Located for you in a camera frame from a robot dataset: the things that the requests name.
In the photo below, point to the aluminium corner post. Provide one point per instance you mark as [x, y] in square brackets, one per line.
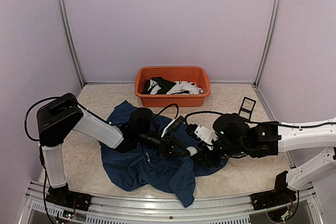
[268, 42]
[70, 42]

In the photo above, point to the black and white garment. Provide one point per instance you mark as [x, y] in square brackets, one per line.
[160, 86]

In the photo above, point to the left aluminium corner post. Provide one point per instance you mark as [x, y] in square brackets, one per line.
[70, 42]

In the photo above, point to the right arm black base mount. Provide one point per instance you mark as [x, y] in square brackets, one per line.
[269, 199]

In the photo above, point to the black square display box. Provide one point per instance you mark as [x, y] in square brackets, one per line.
[246, 108]

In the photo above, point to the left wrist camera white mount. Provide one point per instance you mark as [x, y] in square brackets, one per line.
[173, 125]

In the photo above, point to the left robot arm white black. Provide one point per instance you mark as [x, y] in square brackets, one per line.
[58, 116]

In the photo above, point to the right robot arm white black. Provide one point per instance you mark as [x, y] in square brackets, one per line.
[233, 136]

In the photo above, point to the right aluminium corner post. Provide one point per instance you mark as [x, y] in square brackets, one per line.
[268, 42]

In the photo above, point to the orange plastic tub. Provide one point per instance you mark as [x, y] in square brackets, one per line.
[196, 75]

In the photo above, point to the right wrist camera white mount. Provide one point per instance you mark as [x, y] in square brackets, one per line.
[202, 134]

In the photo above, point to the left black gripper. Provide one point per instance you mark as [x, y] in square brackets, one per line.
[166, 147]

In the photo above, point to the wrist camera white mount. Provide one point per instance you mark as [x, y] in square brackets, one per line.
[173, 125]
[202, 134]

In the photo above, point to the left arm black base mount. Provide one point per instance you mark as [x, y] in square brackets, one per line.
[71, 199]

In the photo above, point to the dark blue t-shirt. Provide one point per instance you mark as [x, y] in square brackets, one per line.
[130, 171]

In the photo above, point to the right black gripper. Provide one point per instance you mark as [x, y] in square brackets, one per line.
[207, 159]

